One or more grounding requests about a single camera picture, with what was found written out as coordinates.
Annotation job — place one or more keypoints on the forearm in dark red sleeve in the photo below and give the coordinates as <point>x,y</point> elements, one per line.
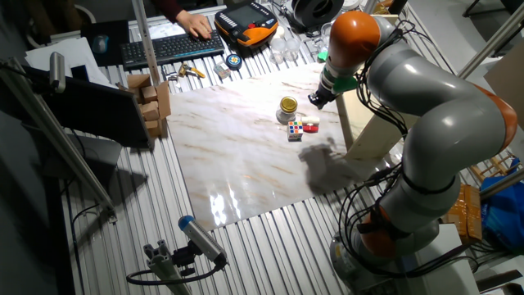
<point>168,7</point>

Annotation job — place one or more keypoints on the black monitor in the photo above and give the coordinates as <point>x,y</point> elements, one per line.
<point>94,110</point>

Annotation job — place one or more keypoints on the blue bag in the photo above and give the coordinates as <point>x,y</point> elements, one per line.
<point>503,209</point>

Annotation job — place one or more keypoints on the glass jar gold lid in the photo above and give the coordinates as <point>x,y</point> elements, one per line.
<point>287,110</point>

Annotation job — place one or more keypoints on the aluminium diagonal beam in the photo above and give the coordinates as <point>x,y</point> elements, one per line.
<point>53,135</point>

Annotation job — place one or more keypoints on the grey computer mouse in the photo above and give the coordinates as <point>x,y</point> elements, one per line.
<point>100,44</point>

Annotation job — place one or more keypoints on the black computer keyboard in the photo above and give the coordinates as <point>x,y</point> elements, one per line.
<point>163,51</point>

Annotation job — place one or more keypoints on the cream wooden shelf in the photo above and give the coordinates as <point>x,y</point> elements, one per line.
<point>368,129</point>

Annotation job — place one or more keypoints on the grey monitor base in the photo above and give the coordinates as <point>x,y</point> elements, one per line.
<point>90,157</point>

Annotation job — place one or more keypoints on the silver depth camera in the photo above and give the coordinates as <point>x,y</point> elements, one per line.
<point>57,71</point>

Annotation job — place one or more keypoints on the operator bare hand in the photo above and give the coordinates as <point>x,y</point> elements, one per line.
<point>196,24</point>

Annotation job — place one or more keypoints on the white paper sheets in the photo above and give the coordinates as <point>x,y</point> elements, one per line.
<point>73,53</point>

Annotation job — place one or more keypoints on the black camera clamp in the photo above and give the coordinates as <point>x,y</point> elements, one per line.
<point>184,258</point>

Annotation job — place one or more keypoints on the black mouse pad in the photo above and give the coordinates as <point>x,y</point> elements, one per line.
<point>118,37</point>

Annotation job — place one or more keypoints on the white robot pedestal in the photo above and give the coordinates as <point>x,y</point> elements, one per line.
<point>446,270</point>

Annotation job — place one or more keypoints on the clear glass beaker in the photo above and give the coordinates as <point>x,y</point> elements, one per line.
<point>321,41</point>

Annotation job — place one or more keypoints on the aluminium profile pole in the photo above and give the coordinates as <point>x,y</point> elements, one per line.
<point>503,184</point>
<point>145,41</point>
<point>497,34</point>

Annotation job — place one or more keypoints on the white printed document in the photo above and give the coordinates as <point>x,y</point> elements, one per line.
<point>163,28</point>

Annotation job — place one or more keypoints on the silver pliers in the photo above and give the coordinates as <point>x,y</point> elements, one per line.
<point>172,77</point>

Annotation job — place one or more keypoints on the small cardboard box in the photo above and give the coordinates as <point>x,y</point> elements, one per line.
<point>164,100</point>

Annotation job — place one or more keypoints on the multicoloured Rubik's cube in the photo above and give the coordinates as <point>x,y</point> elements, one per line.
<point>295,131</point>

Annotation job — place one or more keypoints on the short aluminium profile post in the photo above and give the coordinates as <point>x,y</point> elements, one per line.
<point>163,266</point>

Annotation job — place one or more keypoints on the clear plastic cup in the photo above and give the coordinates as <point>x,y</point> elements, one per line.
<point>277,51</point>
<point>292,49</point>

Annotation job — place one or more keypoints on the orange cardboard package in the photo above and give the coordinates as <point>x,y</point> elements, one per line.
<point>464,211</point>

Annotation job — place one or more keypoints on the brown board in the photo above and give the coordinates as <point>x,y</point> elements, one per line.
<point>509,82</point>

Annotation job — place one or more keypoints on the orange black teach pendant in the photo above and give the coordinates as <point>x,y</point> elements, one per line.
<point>245,24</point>

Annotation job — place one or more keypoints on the black filament spool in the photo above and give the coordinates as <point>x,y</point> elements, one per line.
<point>317,12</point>

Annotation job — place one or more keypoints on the silver camera blue end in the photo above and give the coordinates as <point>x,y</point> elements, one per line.
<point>202,239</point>

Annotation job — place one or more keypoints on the round black puck blue logo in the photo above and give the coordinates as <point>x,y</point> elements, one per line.
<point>233,62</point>

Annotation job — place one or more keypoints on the small cardboard block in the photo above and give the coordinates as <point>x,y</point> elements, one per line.
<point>149,94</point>
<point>150,111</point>
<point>154,128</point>
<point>139,81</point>

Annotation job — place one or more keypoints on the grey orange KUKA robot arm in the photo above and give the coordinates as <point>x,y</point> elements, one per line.
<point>442,127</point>

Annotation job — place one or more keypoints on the clear box coloured clips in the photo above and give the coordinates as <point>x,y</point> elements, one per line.
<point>222,71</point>

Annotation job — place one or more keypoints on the marble patterned mat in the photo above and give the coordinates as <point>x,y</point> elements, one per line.
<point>245,164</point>

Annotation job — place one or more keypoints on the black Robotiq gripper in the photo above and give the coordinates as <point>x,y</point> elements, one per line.
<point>326,95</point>

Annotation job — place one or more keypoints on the wooden slat rack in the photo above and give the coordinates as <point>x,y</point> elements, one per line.
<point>493,164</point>

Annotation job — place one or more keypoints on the small red object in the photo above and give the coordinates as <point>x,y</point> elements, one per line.
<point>310,128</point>

